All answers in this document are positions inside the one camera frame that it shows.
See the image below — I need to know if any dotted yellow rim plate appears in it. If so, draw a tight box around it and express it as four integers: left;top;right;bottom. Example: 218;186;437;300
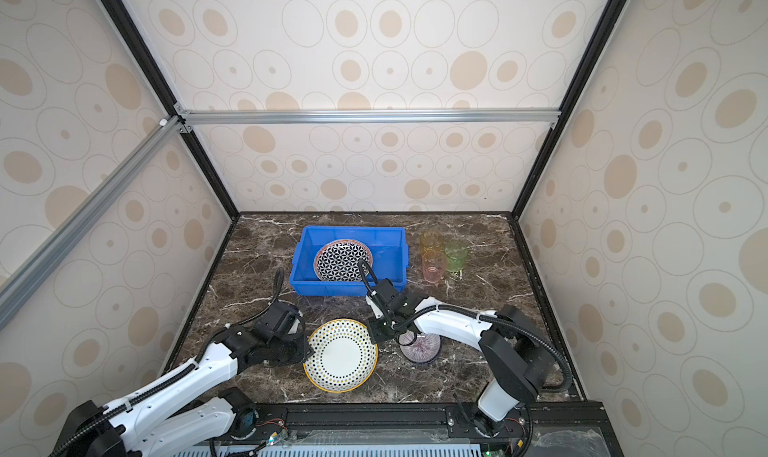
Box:
303;318;379;394

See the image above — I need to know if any flower pattern orange rim plate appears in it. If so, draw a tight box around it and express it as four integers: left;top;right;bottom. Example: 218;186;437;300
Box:
313;239;373;282

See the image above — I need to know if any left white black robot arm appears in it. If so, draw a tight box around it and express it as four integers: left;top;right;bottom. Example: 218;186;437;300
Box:
52;301;312;456

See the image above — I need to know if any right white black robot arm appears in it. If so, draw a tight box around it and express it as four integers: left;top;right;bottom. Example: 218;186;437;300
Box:
362;277;573;435

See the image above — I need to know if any purple striped small bowl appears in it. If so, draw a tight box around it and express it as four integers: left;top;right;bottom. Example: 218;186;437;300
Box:
397;331;442;364

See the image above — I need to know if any pink translucent cup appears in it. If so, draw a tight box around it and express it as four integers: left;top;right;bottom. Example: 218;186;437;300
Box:
422;255;446;285

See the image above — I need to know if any yellow translucent cup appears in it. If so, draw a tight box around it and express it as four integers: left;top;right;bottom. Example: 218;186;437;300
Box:
419;230;445;265

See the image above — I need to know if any green translucent cup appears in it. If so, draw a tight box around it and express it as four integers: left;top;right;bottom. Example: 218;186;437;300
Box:
444;239;470;275

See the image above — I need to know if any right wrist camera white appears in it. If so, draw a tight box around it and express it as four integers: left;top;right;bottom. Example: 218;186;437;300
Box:
365;292;388;320

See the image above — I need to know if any horizontal aluminium back rail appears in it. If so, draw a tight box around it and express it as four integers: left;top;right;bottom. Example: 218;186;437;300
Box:
181;108;560;125

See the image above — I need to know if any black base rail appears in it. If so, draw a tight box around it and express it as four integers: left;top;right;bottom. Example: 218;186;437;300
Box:
107;401;625;457

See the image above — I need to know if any left diagonal aluminium rail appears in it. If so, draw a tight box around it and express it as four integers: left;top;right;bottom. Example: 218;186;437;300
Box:
1;115;182;326

